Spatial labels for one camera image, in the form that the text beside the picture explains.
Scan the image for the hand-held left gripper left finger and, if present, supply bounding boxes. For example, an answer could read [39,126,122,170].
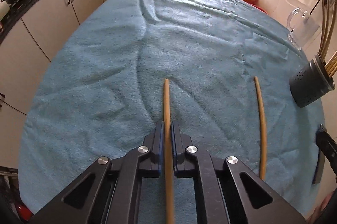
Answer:
[30,120,166,224]

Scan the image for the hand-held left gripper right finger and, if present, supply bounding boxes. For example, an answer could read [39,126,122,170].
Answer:
[171,121,307,224]

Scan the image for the slender wooden chopstick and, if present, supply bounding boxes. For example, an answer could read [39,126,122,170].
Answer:
[163,79,175,224]
[253,76,267,180]

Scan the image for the dark grey utensil holder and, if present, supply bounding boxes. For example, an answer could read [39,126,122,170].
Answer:
[290,53,336,108]

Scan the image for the bunch of wooden chopsticks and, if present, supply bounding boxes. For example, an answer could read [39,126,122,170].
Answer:
[317,0,337,79]

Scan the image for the blue towel table cover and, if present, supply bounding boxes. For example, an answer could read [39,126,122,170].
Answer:
[18,0,325,224]

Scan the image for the red plastic object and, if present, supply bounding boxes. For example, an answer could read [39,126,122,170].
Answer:
[13,199,34,220]

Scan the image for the black flat panel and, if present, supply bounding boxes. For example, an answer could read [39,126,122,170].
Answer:
[312,124,337,185]

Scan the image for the red plastic basin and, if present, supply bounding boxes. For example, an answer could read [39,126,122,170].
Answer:
[253,1,267,15]

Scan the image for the beige lower kitchen cabinets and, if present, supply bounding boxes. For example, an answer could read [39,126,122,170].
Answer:
[0,0,260,116]

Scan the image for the clear glass mug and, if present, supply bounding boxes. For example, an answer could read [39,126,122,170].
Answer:
[286,7,320,51]

